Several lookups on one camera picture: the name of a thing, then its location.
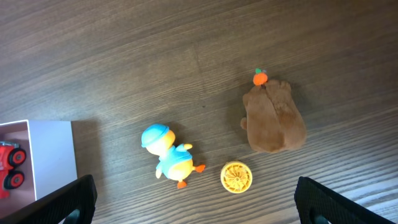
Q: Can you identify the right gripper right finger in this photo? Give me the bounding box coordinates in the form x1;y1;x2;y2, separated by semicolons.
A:
294;177;394;224

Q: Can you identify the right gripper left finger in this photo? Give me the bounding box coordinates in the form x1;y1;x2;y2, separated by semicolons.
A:
1;174;98;224

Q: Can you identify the red toy truck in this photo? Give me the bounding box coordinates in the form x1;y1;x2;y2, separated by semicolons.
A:
1;141;27;199

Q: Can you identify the brown plush toy with carrot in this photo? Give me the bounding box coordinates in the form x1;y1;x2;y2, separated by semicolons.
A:
240;68;307;153

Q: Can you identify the orange duck toy blue hat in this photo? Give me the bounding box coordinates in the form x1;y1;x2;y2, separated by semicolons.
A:
141;123;206;189

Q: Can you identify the white box with pink interior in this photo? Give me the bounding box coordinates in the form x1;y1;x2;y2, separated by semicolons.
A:
1;119;77;218

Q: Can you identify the yellow round slotted disc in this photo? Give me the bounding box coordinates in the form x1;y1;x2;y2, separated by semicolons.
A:
220;161;253;194

